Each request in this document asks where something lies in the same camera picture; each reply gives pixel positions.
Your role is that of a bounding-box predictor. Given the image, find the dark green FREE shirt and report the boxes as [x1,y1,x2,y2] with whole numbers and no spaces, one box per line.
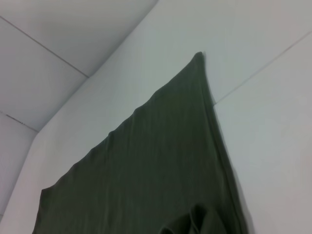
[33,51,254,234]

